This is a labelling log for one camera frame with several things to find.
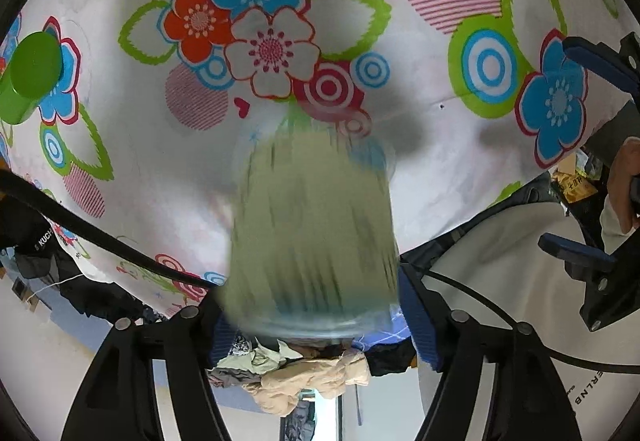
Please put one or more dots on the grey patterned cloth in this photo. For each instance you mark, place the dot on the grey patterned cloth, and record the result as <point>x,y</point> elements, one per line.
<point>240,356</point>

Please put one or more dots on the yellow snack packet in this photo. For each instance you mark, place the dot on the yellow snack packet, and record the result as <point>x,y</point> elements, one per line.
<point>575,183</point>

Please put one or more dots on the dark blue cloth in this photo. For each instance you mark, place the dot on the dark blue cloth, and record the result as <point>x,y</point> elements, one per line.
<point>387,356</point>

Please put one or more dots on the person's right forearm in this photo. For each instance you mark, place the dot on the person's right forearm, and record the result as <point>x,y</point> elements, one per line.
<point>614,223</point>

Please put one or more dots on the black jacket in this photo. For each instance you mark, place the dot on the black jacket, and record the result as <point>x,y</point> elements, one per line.
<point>35,246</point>

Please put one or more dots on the pale green cup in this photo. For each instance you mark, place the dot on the pale green cup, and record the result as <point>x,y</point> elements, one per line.
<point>310,231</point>

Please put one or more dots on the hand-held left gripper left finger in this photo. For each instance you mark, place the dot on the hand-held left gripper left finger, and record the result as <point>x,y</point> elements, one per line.
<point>226,338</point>

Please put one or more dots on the beige cloth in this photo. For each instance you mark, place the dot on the beige cloth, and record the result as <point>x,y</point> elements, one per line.
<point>310,381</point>

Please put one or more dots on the floral printed sheet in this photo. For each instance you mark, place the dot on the floral printed sheet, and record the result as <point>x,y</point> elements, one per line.
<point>400,131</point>

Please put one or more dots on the bright green cup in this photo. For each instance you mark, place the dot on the bright green cup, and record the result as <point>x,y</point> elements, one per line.
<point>27,71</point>

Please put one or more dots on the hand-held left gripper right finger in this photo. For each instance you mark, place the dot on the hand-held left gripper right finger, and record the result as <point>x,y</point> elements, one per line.
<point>419,316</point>

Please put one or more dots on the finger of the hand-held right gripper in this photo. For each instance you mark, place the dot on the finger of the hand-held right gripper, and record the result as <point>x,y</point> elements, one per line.
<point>597,58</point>
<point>575,251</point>

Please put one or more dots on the person's right hand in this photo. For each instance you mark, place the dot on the person's right hand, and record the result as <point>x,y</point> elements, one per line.
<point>622,176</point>

